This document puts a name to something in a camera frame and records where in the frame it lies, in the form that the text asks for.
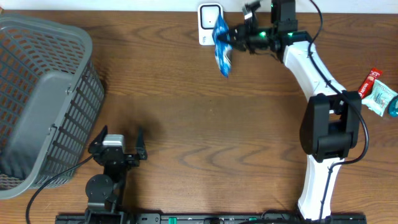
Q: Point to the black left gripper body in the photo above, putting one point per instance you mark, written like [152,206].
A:
[129,162]

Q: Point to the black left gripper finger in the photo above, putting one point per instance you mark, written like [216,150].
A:
[140,146]
[96,145]

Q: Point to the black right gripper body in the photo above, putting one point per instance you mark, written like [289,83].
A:
[250,35]

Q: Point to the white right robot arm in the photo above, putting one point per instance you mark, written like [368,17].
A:
[332,117]

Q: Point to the blue mouthwash bottle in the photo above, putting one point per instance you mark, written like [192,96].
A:
[393,107]

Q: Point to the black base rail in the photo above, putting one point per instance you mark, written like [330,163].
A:
[156,218]

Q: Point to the green wet wipes pack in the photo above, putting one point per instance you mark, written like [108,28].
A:
[379,98]

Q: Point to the red Nescafe coffee stick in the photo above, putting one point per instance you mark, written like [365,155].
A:
[368,82]

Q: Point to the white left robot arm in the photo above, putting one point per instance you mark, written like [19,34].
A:
[105,191]

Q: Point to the grey plastic basket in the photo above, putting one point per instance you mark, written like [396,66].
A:
[51,96]

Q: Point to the blue Oreo cookie pack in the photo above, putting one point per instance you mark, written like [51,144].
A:
[222,50]

